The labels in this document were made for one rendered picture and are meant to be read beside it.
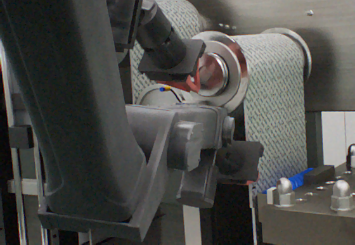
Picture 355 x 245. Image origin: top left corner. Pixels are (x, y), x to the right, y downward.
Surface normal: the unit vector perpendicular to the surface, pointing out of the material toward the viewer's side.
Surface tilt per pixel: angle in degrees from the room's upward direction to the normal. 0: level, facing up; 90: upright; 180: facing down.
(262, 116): 90
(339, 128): 90
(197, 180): 66
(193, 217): 90
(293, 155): 90
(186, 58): 51
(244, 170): 60
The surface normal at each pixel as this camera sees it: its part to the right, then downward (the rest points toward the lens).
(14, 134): -0.53, 0.15
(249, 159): -0.49, -0.37
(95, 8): 0.99, 0.08
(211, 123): 0.95, 0.07
